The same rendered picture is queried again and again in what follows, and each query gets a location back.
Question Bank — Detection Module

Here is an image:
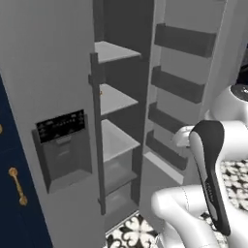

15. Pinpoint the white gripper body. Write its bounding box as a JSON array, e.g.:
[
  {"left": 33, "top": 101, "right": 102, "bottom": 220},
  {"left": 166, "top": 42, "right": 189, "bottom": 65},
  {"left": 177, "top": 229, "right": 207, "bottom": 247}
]
[{"left": 170, "top": 125, "right": 195, "bottom": 149}]

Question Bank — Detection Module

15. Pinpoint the white fridge shelf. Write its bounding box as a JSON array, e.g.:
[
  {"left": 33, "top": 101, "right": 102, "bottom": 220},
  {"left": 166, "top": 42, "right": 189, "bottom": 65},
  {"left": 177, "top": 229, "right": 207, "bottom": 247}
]
[
  {"left": 94, "top": 40, "right": 142, "bottom": 65},
  {"left": 100, "top": 118, "right": 141, "bottom": 163},
  {"left": 99, "top": 82, "right": 140, "bottom": 117}
]

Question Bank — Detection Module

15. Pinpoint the grey open fridge door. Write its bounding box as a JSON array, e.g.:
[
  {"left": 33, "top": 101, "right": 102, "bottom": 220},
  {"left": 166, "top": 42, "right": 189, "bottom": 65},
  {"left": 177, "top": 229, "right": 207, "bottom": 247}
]
[{"left": 139, "top": 0, "right": 247, "bottom": 233}]

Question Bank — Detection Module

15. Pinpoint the grey fridge drawer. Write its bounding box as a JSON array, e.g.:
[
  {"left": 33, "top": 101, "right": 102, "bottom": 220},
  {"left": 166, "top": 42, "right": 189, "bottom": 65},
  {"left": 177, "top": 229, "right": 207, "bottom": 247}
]
[{"left": 103, "top": 148, "right": 139, "bottom": 196}]

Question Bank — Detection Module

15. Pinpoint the grey fridge cabinet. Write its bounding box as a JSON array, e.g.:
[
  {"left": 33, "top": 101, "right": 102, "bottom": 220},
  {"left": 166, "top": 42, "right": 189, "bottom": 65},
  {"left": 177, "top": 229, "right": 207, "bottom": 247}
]
[{"left": 92, "top": 0, "right": 157, "bottom": 234}]

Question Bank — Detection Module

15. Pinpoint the grey fridge door with dispenser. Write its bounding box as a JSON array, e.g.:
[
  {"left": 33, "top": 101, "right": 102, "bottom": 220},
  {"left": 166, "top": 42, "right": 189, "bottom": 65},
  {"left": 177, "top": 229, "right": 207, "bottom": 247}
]
[{"left": 0, "top": 0, "right": 107, "bottom": 248}]

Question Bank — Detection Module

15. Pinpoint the dark grey door bin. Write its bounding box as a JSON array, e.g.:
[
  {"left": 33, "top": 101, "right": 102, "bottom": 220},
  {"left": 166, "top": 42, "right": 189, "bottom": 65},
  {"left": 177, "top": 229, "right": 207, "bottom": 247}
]
[
  {"left": 144, "top": 130, "right": 189, "bottom": 171},
  {"left": 150, "top": 65, "right": 207, "bottom": 105},
  {"left": 153, "top": 22, "right": 218, "bottom": 59},
  {"left": 147, "top": 102, "right": 189, "bottom": 135}
]

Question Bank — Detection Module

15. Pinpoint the navy blue cupboard door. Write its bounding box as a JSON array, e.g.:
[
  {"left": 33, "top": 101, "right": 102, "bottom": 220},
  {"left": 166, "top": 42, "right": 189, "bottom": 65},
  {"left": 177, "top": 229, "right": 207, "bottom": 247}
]
[{"left": 0, "top": 74, "right": 54, "bottom": 248}]

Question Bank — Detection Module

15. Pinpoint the dark grey fridge door handle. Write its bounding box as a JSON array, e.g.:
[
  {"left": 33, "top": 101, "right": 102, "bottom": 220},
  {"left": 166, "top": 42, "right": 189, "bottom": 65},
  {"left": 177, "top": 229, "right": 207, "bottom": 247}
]
[{"left": 87, "top": 52, "right": 108, "bottom": 216}]

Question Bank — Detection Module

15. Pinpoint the gold cupboard handle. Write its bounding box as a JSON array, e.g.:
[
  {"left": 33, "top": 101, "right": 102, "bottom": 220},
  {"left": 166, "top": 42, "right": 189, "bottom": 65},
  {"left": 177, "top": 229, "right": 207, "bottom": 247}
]
[{"left": 8, "top": 167, "right": 29, "bottom": 207}]

